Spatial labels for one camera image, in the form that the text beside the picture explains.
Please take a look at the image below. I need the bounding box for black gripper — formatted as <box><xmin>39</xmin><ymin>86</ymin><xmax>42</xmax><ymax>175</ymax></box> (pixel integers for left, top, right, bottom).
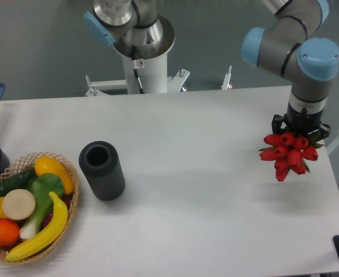
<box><xmin>272</xmin><ymin>100</ymin><xmax>331</xmax><ymax>142</ymax></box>

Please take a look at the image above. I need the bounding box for red tulip bouquet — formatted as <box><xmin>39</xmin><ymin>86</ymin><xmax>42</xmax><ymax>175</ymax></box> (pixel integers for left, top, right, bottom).
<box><xmin>259</xmin><ymin>132</ymin><xmax>323</xmax><ymax>182</ymax></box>

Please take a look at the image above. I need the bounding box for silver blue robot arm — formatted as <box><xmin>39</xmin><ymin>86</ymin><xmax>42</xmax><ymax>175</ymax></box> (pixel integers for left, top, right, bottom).
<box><xmin>241</xmin><ymin>1</ymin><xmax>339</xmax><ymax>143</ymax></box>

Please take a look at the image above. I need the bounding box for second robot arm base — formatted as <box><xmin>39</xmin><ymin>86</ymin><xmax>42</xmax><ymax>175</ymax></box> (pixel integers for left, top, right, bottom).
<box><xmin>83</xmin><ymin>1</ymin><xmax>175</xmax><ymax>60</ymax></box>

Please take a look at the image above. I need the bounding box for dark grey ribbed vase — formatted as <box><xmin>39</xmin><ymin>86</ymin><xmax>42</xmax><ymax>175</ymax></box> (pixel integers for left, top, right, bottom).
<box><xmin>78</xmin><ymin>141</ymin><xmax>126</xmax><ymax>201</ymax></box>

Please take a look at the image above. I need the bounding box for yellow banana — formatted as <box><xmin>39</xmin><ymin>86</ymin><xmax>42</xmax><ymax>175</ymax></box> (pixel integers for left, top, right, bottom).
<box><xmin>5</xmin><ymin>192</ymin><xmax>68</xmax><ymax>262</ymax></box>

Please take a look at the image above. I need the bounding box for yellow lemon squash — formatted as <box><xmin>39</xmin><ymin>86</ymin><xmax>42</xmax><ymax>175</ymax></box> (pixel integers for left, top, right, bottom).
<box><xmin>34</xmin><ymin>156</ymin><xmax>74</xmax><ymax>195</ymax></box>

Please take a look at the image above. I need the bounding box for green bok choy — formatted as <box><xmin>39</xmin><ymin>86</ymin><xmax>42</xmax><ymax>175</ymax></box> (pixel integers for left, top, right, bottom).
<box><xmin>20</xmin><ymin>173</ymin><xmax>64</xmax><ymax>241</ymax></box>

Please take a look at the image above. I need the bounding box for woven wicker basket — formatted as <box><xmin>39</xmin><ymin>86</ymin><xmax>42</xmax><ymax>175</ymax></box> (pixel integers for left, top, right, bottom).
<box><xmin>0</xmin><ymin>152</ymin><xmax>80</xmax><ymax>265</ymax></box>

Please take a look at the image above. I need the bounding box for green cucumber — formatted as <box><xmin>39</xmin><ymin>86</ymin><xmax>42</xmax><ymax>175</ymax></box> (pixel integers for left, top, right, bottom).
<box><xmin>0</xmin><ymin>167</ymin><xmax>36</xmax><ymax>197</ymax></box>

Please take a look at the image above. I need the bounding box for beige round mushroom cap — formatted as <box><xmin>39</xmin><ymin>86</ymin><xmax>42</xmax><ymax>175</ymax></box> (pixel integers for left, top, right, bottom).
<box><xmin>2</xmin><ymin>189</ymin><xmax>36</xmax><ymax>220</ymax></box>

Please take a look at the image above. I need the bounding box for orange fruit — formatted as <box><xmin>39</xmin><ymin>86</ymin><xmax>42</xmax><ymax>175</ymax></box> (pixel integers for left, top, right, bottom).
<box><xmin>0</xmin><ymin>219</ymin><xmax>20</xmax><ymax>247</ymax></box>

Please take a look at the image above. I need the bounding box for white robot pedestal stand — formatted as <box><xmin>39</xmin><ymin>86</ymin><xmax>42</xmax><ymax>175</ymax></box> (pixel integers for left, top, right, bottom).
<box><xmin>85</xmin><ymin>53</ymin><xmax>190</xmax><ymax>96</ymax></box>

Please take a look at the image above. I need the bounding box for black cable on pedestal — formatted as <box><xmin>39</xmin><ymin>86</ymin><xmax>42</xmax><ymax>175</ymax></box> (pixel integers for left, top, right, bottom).
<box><xmin>130</xmin><ymin>44</ymin><xmax>145</xmax><ymax>95</ymax></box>

